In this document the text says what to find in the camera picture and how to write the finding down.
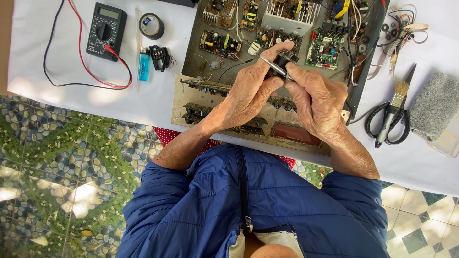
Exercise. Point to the long front panel knob board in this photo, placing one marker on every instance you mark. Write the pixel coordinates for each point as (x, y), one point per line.
(208, 87)

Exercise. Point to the brown circuit board with heatsink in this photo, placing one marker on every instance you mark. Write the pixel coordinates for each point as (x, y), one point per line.
(218, 14)

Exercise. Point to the small board with yellow part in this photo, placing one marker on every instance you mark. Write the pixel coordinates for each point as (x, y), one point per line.
(250, 16)

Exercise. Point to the red display window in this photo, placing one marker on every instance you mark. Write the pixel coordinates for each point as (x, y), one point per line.
(297, 134)

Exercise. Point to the blue quilted jacket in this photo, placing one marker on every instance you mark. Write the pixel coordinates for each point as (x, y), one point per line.
(272, 200)

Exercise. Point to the clear glue stick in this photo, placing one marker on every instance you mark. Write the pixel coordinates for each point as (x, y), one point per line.
(137, 36)

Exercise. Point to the green circuit board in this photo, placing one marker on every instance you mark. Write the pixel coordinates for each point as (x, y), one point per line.
(322, 50)

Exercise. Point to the black electrical tape roll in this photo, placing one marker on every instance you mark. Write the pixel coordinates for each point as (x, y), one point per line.
(147, 30)

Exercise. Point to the grey fuzzy cloth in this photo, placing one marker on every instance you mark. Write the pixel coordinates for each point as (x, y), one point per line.
(434, 104)

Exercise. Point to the grey metal amplifier chassis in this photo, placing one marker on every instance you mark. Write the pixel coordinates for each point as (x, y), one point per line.
(200, 66)

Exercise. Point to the person's left hand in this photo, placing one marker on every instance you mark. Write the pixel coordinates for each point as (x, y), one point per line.
(244, 89)

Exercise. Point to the blue transparent lighter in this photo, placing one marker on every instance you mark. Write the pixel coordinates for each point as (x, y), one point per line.
(143, 68)

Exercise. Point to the large aluminium heatsink board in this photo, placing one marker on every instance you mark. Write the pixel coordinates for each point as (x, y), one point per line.
(287, 21)

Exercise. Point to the white tablecloth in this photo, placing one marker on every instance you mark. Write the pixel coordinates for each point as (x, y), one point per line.
(71, 96)

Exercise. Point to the black plastic connector part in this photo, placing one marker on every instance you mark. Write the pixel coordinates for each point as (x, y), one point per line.
(159, 57)

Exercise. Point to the small black electronic component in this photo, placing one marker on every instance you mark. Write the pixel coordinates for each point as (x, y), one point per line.
(283, 61)

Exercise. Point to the dark board with white connector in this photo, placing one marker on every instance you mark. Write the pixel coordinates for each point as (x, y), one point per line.
(267, 39)

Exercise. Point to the clear plastic container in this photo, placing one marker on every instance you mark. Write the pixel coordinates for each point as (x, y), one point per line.
(448, 143)

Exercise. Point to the person's right hand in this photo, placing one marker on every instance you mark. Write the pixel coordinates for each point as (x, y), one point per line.
(321, 104)

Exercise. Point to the small metal screwdriver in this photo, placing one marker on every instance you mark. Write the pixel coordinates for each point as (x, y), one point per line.
(272, 64)

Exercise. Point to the short front panel knob board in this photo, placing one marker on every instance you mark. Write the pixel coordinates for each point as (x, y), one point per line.
(195, 113)

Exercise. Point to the red polka dot cushion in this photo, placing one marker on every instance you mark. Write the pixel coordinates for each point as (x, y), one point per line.
(166, 136)

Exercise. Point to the beige shorts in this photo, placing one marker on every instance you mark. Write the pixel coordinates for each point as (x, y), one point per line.
(279, 240)

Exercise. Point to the brown board with capacitors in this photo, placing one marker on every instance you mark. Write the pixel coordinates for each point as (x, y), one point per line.
(218, 44)

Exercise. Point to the black digital multimeter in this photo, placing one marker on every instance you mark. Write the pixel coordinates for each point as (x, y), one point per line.
(106, 32)

